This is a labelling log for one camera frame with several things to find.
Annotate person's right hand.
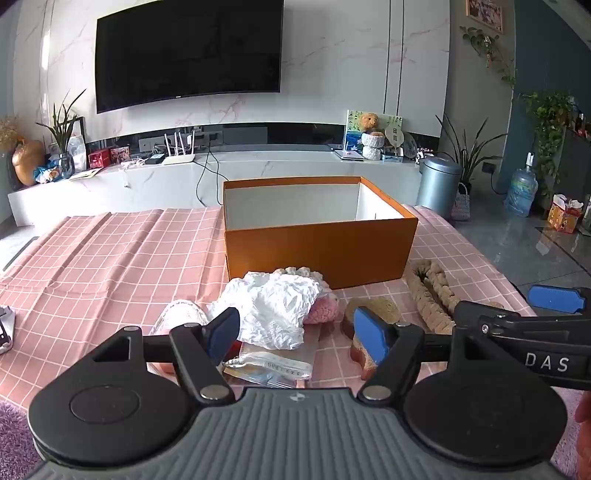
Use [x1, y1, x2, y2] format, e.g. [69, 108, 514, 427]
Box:
[574, 401, 591, 477]

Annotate dark cabinet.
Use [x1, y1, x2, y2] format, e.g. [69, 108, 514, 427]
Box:
[556, 126, 591, 218]

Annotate cream crocheted piece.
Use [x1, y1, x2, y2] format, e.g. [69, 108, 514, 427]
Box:
[276, 266, 327, 288]

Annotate red gift bag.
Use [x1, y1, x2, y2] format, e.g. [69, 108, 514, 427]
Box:
[547, 193, 584, 234]

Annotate black cable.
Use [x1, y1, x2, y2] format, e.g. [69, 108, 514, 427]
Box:
[196, 137, 232, 209]

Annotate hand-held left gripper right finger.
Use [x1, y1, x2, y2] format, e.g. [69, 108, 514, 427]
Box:
[353, 306, 463, 407]

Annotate green and blue painting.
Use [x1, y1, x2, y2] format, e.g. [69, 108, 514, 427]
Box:
[344, 109, 404, 153]

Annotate white round plush pad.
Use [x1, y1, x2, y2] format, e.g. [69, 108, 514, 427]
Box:
[148, 299, 212, 339]

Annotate brown toast plush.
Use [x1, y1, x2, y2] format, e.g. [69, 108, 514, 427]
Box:
[340, 297, 403, 382]

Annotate grey trash can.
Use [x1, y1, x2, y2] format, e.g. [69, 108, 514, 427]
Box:
[417, 155, 464, 222]

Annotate pink checked tablecloth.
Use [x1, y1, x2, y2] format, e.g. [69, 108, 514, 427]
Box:
[0, 203, 551, 444]

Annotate woven basket bag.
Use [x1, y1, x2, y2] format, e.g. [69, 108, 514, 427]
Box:
[451, 182, 472, 222]

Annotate black television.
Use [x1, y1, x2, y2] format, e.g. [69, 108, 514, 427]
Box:
[94, 0, 285, 115]

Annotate white router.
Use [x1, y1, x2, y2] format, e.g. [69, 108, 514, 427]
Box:
[161, 131, 197, 166]

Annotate beige braided slipper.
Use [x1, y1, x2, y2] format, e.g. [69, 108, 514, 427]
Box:
[405, 259, 463, 336]

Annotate grey metal object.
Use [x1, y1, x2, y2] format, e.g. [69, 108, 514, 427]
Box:
[0, 305, 16, 356]

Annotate white cloth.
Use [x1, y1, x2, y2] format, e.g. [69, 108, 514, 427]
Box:
[208, 271, 325, 350]

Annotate framed wall picture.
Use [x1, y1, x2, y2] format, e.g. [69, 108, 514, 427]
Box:
[465, 0, 504, 34]

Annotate blue snack bag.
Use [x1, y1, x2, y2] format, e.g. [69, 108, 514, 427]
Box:
[33, 163, 64, 184]

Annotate teddy bear in white pot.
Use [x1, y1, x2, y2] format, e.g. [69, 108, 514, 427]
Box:
[361, 130, 387, 161]

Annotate dried flowers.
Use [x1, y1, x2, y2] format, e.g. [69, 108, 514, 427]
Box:
[0, 115, 22, 153]

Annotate long-leaf potted plant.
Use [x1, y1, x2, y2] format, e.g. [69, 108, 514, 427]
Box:
[436, 113, 509, 195]

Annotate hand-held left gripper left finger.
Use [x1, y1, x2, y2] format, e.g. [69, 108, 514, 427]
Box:
[93, 306, 241, 407]

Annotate hanging vine plant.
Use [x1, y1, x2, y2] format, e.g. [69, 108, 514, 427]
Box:
[459, 25, 517, 89]

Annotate tall leafy plant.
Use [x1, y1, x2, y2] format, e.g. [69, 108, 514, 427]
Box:
[521, 89, 578, 204]

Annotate white marble tv console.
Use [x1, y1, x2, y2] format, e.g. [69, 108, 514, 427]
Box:
[6, 148, 424, 228]

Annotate golden vase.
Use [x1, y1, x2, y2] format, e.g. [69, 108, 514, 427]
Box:
[11, 139, 46, 187]

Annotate clear plastic packet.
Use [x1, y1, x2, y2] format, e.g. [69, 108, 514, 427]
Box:
[223, 340, 320, 389]

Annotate round hand fan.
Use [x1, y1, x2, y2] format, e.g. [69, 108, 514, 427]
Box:
[384, 126, 408, 156]

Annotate blue water bottle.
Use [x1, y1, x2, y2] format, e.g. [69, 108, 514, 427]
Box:
[504, 152, 540, 218]

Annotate orange cardboard box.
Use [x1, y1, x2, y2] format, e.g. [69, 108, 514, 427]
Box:
[222, 176, 420, 291]

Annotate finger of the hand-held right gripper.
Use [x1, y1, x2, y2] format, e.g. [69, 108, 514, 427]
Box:
[454, 300, 525, 335]
[527, 285, 591, 317]

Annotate purple rug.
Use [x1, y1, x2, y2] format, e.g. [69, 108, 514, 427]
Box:
[0, 399, 43, 480]

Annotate pink crocheted toy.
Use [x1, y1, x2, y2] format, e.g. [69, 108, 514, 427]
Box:
[302, 294, 343, 326]

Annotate green plant in glass vase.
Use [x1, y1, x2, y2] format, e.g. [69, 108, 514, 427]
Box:
[35, 89, 88, 179]

